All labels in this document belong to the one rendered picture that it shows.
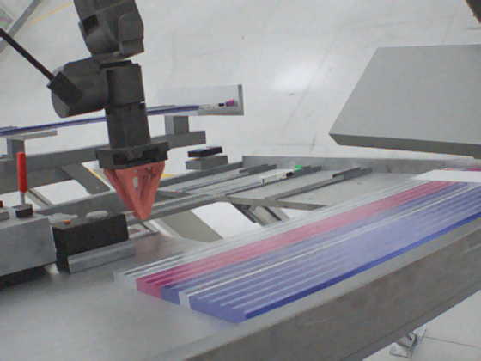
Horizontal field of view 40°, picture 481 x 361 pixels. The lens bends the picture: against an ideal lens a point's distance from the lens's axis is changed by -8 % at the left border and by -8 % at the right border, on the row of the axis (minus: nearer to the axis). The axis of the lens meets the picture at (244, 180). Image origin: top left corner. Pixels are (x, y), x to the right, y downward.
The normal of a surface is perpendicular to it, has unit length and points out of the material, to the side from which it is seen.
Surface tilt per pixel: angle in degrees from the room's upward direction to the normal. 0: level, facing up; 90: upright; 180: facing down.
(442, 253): 90
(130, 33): 90
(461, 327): 0
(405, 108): 0
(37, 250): 90
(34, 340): 43
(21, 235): 90
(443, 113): 0
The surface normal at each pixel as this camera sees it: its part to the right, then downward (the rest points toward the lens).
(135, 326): -0.14, -0.98
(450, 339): -0.63, -0.58
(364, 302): 0.62, 0.04
